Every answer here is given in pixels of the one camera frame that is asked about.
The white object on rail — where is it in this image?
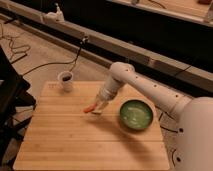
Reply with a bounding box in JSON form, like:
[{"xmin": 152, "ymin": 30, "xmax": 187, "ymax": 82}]
[{"xmin": 44, "ymin": 3, "xmax": 65, "ymax": 22}]

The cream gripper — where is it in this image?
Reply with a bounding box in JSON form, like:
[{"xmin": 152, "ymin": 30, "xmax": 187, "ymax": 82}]
[{"xmin": 95, "ymin": 96, "xmax": 109, "ymax": 111}]

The green ceramic bowl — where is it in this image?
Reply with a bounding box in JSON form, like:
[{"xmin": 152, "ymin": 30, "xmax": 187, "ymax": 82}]
[{"xmin": 119, "ymin": 99, "xmax": 153, "ymax": 130}]

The black chair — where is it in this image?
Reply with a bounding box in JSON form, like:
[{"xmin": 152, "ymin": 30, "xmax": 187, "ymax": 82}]
[{"xmin": 0, "ymin": 46, "xmax": 36, "ymax": 166}]

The white cup with dark liquid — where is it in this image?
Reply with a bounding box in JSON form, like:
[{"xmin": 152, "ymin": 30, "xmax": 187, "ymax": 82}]
[{"xmin": 58, "ymin": 71, "xmax": 73, "ymax": 92}]

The white sponge block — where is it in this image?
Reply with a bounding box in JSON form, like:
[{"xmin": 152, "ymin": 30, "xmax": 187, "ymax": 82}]
[{"xmin": 92, "ymin": 110, "xmax": 102, "ymax": 115}]

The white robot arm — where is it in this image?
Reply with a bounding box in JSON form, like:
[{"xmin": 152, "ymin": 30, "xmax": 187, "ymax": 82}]
[{"xmin": 97, "ymin": 62, "xmax": 213, "ymax": 171}]

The tangled floor cables left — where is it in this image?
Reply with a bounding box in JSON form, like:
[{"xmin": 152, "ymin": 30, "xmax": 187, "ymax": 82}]
[{"xmin": 0, "ymin": 20, "xmax": 32, "ymax": 64}]

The black cable on floor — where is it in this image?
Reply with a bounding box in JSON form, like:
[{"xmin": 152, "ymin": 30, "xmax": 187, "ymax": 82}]
[{"xmin": 20, "ymin": 35, "xmax": 90, "ymax": 77}]

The black cables right floor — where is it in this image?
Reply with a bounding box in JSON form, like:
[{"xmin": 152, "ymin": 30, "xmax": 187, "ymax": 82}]
[{"xmin": 156, "ymin": 109, "xmax": 181, "ymax": 168}]

